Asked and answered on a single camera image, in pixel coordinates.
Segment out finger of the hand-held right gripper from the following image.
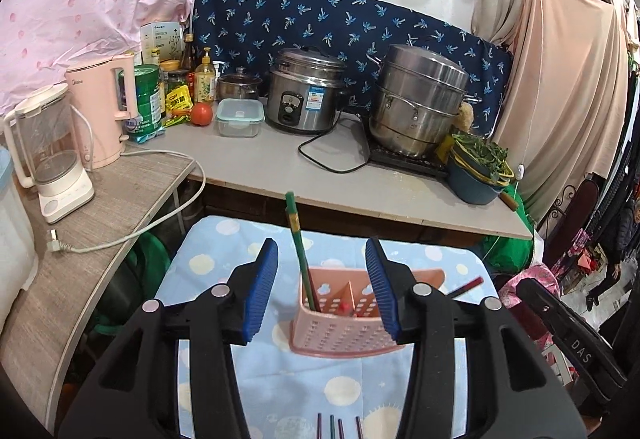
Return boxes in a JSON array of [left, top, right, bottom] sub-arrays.
[[515, 278, 628, 392]]

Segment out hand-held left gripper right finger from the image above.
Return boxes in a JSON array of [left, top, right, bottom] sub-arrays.
[[365, 236, 590, 439]]

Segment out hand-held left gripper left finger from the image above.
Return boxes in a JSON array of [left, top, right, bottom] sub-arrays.
[[59, 238, 280, 439]]

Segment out pink plastic utensil basket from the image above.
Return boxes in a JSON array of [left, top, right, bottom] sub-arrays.
[[289, 266, 447, 360]]

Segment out red chopstick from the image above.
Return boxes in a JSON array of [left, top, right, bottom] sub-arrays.
[[446, 275, 485, 298]]

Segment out pink floral cloth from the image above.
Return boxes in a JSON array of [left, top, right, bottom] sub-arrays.
[[497, 229, 596, 315]]

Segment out green bag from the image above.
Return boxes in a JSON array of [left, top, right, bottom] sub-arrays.
[[95, 229, 176, 335], [482, 192, 543, 275]]

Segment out blue planet print tablecloth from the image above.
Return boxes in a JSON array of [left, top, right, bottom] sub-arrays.
[[152, 215, 501, 439]]

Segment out grey countertop board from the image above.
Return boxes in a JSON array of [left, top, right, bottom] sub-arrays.
[[120, 112, 536, 242]]

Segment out dark ornate metal chair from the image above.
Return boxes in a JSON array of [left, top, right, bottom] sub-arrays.
[[547, 174, 601, 280]]

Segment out black induction cooktop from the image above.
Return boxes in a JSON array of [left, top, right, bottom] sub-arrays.
[[357, 116, 451, 179]]

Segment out blue plastic basin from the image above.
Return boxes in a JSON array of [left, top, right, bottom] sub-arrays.
[[446, 154, 516, 206]]

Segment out leafy green vegetables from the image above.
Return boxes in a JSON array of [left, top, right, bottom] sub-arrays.
[[450, 132, 511, 180]]

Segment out clear food container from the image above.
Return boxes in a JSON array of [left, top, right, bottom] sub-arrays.
[[216, 98, 265, 138]]

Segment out wood grain side counter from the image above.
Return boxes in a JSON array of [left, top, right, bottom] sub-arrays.
[[0, 154, 198, 425]]

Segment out red tomato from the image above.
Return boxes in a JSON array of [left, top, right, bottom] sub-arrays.
[[190, 102, 215, 126]]

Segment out yellow loofah sponge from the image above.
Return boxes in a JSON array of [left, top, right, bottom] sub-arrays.
[[452, 102, 475, 132]]

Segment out steel steamer pot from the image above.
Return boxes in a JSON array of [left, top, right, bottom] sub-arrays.
[[366, 44, 482, 158]]

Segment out green snack packet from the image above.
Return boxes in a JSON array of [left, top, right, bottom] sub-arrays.
[[122, 116, 168, 143]]

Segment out steel rice cooker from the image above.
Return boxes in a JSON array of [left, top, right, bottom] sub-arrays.
[[265, 46, 349, 136]]

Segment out yellow seasoning packet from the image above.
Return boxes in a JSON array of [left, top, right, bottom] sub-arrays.
[[165, 92, 193, 125]]

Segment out small steel lidded pot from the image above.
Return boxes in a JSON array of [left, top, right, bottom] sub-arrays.
[[216, 66, 265, 101]]

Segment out yellow oil pump bottle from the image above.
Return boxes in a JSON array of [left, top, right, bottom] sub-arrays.
[[194, 48, 217, 104]]

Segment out green tin can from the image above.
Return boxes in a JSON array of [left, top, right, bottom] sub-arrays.
[[132, 64, 167, 130]]

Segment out glass jar yellow lid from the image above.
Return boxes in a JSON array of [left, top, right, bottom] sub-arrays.
[[160, 60, 190, 102]]

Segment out white glass kettle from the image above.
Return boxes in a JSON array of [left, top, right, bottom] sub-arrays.
[[4, 84, 96, 225]]

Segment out pink electric kettle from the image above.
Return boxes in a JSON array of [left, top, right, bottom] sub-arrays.
[[64, 53, 138, 170]]

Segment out dark sauce bottle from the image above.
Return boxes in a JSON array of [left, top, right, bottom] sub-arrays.
[[181, 33, 197, 85]]

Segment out white green carton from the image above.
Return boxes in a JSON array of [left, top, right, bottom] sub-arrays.
[[140, 20, 185, 67]]

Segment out navy floral cloth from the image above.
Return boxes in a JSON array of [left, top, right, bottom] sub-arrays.
[[191, 0, 516, 140]]

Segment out black power cable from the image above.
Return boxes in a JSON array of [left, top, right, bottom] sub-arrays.
[[298, 109, 371, 174]]

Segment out white power cable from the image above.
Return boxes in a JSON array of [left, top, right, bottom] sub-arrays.
[[46, 146, 207, 255]]

